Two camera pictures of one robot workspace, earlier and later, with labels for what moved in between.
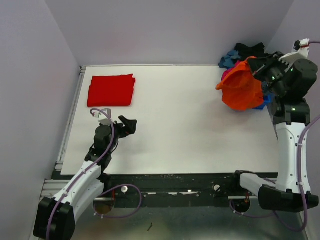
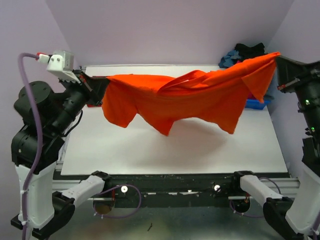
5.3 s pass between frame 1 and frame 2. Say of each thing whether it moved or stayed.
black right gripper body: moved
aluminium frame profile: stayed
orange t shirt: moved
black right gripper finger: moved
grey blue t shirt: stayed
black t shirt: stayed
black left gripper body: moved
